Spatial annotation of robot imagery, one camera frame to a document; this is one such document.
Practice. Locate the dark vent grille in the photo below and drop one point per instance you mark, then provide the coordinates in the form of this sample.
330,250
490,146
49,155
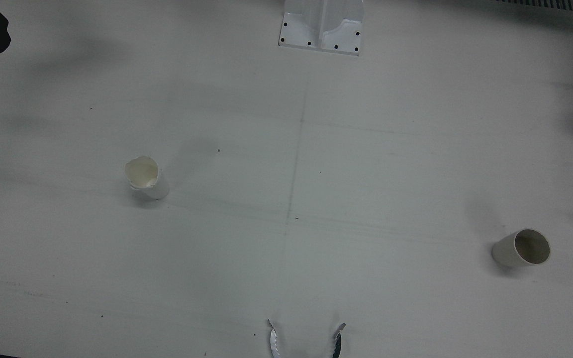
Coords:
550,5

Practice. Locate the smooth white paper cup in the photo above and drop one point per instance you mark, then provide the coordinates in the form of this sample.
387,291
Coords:
513,251

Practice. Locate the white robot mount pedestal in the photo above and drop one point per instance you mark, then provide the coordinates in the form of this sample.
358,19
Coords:
338,35

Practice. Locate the dented white paper cup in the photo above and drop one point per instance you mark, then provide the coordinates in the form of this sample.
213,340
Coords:
143,175

